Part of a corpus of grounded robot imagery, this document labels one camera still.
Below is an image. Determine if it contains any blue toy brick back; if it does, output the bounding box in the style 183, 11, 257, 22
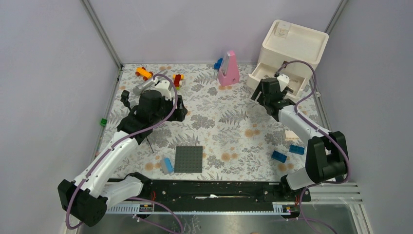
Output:
213, 58, 223, 71

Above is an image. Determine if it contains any black mini tripod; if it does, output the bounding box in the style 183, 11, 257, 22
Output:
120, 90, 154, 153

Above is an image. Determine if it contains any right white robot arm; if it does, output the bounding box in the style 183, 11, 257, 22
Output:
251, 76, 351, 201

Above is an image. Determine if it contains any blue lego brick right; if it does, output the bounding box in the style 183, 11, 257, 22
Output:
289, 145, 305, 155

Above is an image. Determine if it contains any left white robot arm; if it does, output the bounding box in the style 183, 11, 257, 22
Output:
57, 74, 188, 230

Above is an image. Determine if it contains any cream three-drawer organizer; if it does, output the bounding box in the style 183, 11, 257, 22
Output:
246, 19, 329, 101

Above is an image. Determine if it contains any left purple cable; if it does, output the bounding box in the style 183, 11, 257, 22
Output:
65, 73, 186, 234

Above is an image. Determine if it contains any grey lego baseplate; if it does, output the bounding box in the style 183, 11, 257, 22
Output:
174, 146, 203, 174

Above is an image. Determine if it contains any orange toy car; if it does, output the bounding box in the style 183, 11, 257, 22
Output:
135, 67, 153, 81

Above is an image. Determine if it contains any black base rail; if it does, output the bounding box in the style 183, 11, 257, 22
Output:
138, 179, 311, 212

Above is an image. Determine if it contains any cream lego brick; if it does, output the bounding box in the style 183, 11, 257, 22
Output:
284, 130, 299, 141

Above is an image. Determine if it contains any blue lego brick left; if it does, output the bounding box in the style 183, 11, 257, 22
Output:
271, 151, 287, 163

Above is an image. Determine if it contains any white cosmetic box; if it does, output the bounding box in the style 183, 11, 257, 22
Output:
274, 21, 291, 38

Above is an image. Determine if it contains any blue grey lego brick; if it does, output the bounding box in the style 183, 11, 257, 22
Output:
160, 157, 174, 175

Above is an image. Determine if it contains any red yellow toy figure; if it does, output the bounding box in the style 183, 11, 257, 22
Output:
173, 74, 184, 90

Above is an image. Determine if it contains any grey microphone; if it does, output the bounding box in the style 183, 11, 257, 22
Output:
132, 73, 168, 96

